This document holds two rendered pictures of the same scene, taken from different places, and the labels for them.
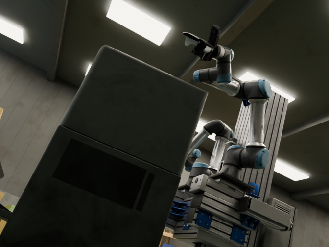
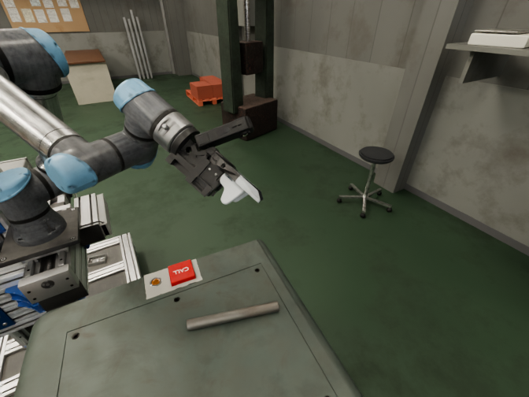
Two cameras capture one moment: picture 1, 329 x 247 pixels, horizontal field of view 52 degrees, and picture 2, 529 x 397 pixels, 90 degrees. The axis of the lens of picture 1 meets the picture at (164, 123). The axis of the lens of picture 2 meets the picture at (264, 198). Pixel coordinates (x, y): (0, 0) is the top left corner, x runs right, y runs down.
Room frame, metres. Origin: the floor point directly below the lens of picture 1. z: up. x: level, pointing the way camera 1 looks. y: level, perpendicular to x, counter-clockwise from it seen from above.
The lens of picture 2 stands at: (1.36, 0.42, 1.81)
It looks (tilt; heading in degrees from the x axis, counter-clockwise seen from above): 35 degrees down; 253
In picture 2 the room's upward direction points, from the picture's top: straight up
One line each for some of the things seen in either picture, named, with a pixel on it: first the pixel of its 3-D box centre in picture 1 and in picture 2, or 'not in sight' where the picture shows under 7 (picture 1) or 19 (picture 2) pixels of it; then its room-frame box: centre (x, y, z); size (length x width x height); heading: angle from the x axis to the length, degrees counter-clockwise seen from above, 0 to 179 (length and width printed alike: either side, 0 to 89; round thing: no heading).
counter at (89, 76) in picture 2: not in sight; (90, 73); (3.60, -8.29, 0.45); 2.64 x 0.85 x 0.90; 103
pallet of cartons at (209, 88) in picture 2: not in sight; (206, 89); (0.72, -6.66, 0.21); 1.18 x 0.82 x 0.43; 103
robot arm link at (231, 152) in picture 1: (235, 157); (19, 192); (1.92, -0.49, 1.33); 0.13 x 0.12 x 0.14; 44
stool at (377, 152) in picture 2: not in sight; (368, 177); (-0.46, -1.62, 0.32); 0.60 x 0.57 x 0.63; 179
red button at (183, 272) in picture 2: not in sight; (181, 272); (1.44, -0.06, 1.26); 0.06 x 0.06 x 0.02; 8
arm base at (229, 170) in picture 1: (230, 174); (35, 220); (1.92, -0.48, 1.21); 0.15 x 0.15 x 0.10
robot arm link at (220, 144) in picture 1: (217, 155); not in sight; (2.48, -0.48, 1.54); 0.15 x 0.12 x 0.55; 124
